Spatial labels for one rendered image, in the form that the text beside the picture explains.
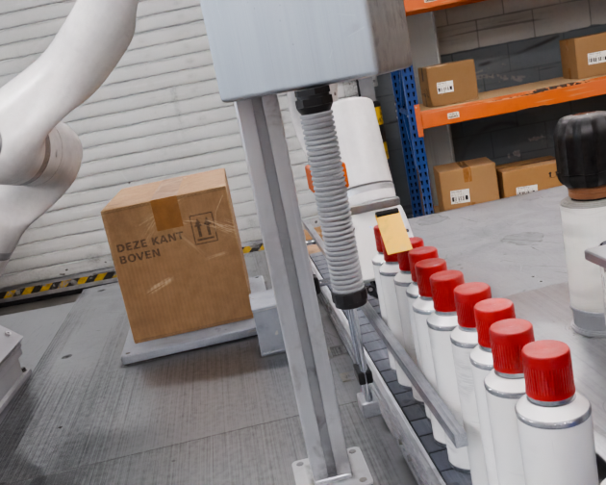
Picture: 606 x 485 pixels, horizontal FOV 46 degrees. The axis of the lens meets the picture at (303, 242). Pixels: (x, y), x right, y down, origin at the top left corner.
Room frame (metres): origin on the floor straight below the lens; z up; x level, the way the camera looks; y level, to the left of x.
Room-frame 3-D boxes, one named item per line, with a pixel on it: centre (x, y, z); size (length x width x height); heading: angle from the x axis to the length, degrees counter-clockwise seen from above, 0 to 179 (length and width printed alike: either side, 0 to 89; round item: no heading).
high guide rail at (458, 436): (1.12, -0.06, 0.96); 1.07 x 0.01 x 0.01; 5
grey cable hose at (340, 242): (0.67, -0.03, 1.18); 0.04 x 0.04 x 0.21
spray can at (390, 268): (0.88, -0.11, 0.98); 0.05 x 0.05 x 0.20
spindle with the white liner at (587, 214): (0.94, -0.39, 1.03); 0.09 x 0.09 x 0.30
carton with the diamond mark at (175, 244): (1.50, 0.25, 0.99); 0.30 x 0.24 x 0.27; 4
